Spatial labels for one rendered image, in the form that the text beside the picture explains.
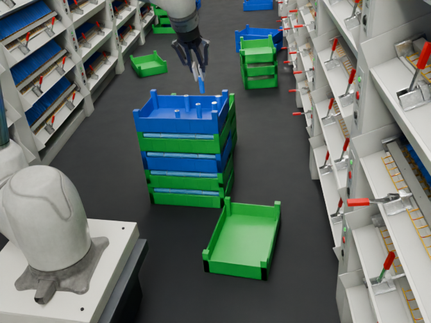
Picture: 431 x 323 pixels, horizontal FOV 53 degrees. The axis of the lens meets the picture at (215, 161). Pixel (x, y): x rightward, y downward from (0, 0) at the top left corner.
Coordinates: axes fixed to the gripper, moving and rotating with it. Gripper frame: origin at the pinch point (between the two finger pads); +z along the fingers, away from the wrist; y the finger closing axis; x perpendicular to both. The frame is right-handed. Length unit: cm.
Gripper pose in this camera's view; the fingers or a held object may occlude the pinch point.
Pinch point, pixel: (198, 71)
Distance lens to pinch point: 154.8
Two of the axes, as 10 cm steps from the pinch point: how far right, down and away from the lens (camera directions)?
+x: 1.5, -8.3, 5.3
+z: 1.7, 5.5, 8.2
